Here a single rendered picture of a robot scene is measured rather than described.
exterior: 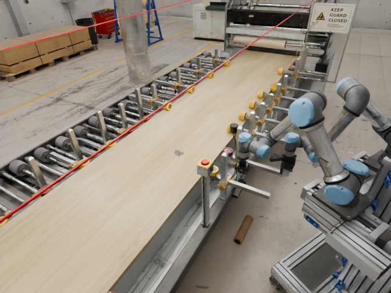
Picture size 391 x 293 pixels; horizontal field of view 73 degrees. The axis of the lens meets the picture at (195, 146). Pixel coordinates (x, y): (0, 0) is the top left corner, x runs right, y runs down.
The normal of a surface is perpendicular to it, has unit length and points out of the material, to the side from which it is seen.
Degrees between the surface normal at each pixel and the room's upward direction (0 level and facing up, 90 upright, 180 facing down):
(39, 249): 0
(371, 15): 90
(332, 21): 90
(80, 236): 0
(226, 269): 0
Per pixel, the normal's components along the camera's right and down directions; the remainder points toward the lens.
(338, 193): -0.63, 0.55
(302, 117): -0.75, 0.32
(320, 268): -0.04, -0.81
